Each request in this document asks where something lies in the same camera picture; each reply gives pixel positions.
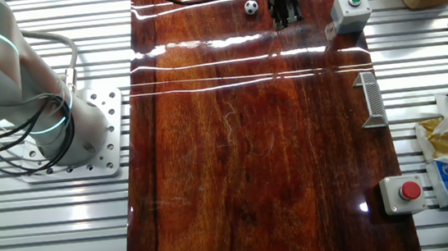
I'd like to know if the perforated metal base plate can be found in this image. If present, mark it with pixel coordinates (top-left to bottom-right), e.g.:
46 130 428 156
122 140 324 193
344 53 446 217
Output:
12 85 130 186

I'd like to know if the glossy brown wooden board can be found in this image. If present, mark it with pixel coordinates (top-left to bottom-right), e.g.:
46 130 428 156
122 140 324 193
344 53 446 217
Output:
98 0 423 251

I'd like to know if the thick grey cable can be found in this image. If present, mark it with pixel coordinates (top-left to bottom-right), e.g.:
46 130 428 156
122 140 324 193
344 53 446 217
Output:
21 25 82 98

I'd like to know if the small black-white soccer ball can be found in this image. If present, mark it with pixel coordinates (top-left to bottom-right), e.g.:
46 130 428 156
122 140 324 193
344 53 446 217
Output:
244 0 260 16

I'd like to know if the grey box green button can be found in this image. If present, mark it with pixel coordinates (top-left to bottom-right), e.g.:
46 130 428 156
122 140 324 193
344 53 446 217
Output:
328 0 375 36

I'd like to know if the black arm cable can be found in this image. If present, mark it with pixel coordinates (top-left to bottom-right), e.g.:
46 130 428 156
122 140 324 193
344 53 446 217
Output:
0 0 289 179

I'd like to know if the grey box red button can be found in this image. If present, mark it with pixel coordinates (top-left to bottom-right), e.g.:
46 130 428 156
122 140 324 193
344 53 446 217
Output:
378 172 429 217

